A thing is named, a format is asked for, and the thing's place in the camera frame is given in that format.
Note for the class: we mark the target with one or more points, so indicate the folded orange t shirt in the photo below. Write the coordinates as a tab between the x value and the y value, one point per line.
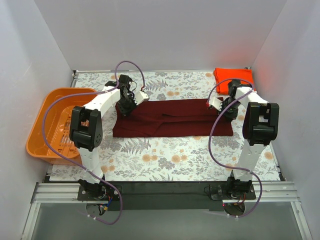
221	74

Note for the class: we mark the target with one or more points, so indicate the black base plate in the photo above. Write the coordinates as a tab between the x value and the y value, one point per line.
165	195

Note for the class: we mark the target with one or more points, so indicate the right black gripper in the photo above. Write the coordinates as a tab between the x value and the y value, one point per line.
230	113

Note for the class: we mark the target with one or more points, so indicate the maroon t shirt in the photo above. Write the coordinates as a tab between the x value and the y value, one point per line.
168	118

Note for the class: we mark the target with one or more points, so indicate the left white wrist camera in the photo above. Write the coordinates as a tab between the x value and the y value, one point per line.
140	97

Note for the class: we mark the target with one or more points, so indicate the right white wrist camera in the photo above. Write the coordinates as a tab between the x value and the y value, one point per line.
215	103

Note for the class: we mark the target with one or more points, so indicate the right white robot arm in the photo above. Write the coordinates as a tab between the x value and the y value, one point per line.
260	127

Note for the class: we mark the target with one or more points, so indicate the floral table mat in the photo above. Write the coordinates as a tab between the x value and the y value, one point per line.
191	158

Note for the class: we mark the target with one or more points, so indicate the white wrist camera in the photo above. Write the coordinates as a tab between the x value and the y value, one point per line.
140	97
215	103

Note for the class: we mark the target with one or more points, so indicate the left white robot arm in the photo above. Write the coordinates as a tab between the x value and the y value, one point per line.
86	132

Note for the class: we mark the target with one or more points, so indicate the orange plastic basket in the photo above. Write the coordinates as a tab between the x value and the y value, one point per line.
57	126

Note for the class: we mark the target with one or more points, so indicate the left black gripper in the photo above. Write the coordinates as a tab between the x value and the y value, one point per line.
126	107

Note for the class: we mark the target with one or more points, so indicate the aluminium frame rail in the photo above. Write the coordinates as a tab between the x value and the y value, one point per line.
272	191

